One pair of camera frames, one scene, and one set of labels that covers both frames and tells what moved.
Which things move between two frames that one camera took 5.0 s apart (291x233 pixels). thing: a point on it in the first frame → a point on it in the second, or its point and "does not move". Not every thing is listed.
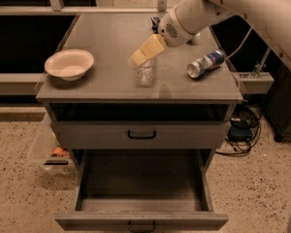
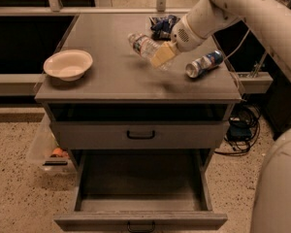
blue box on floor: x=240 y=133 does not move
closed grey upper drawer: x=141 y=135 does not move
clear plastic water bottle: x=145 y=74 → x=144 y=47
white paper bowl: x=69 y=64 does not move
